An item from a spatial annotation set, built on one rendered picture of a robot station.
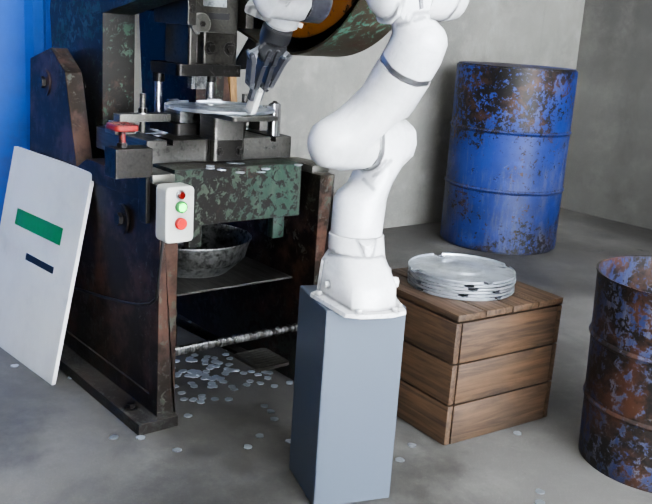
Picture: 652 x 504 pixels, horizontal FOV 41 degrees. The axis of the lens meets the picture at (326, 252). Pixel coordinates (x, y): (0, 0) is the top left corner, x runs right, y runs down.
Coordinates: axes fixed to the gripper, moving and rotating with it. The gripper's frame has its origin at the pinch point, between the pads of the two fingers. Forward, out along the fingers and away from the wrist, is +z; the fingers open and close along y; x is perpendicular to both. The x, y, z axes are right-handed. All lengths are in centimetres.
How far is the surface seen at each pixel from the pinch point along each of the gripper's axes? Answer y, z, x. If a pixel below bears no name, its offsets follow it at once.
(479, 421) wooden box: 39, 49, -79
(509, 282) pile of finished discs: 51, 19, -60
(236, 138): 1.7, 13.9, 4.0
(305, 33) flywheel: 32.9, -6.0, 26.9
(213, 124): -5.1, 10.9, 6.3
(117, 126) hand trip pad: -36.1, 6.8, -0.2
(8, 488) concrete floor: -68, 70, -44
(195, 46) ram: -5.6, -2.7, 22.3
